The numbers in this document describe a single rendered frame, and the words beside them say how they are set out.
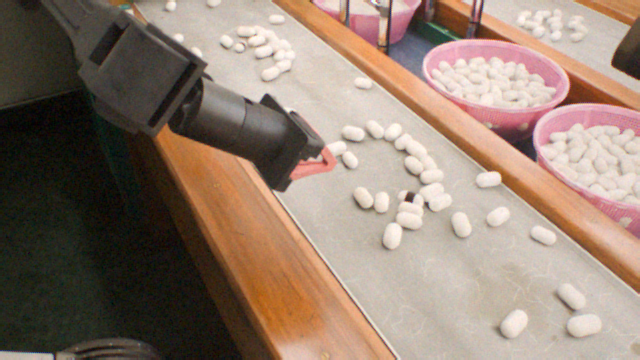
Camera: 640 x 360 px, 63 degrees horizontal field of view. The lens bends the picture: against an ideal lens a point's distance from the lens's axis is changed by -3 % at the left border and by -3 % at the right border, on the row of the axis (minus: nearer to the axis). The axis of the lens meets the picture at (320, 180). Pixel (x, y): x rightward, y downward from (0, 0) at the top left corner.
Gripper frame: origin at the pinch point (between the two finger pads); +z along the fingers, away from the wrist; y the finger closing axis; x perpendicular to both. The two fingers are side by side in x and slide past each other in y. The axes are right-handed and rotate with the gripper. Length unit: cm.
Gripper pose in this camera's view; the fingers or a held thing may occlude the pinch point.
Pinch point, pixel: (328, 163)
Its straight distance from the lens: 61.6
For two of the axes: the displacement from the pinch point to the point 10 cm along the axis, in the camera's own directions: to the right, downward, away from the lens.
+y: -4.8, -5.6, 6.8
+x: -5.6, 7.9, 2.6
